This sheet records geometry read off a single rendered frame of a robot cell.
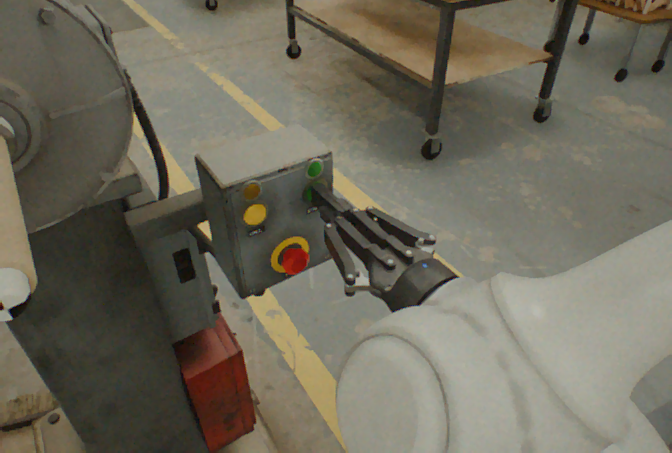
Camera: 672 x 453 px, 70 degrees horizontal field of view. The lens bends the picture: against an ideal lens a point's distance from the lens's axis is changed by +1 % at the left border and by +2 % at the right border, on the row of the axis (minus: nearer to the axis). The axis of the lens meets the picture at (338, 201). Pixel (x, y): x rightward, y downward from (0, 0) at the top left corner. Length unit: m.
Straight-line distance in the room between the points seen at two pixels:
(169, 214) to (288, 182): 0.18
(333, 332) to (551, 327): 1.58
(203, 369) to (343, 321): 0.91
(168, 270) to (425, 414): 0.71
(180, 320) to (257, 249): 0.37
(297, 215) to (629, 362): 0.46
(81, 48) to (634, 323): 0.46
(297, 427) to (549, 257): 1.28
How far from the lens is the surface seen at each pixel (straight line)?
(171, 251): 0.87
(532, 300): 0.28
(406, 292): 0.48
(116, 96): 0.52
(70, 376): 0.95
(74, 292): 0.83
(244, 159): 0.63
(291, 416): 1.66
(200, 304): 0.97
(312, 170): 0.62
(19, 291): 0.31
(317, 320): 1.86
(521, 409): 0.26
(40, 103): 0.50
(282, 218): 0.64
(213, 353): 1.05
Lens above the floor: 1.45
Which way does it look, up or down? 37 degrees down
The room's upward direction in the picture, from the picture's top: straight up
